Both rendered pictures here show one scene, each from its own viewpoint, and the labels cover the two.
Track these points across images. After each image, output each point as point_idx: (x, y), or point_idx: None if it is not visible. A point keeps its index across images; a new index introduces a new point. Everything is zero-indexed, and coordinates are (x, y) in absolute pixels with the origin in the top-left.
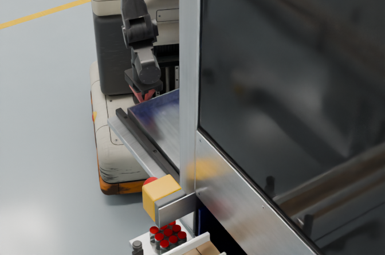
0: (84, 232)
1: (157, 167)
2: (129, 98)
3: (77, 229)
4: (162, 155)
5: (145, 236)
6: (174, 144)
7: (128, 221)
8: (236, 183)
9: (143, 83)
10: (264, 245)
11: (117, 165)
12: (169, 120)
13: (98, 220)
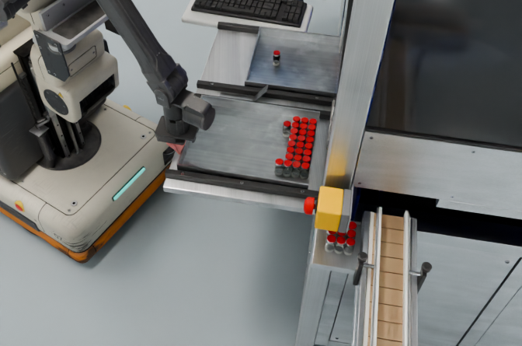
0: (96, 306)
1: (255, 193)
2: (37, 168)
3: (86, 309)
4: (250, 180)
5: (317, 249)
6: (242, 166)
7: (121, 267)
8: (430, 150)
9: (185, 132)
10: (468, 180)
11: (88, 229)
12: (212, 150)
13: (95, 288)
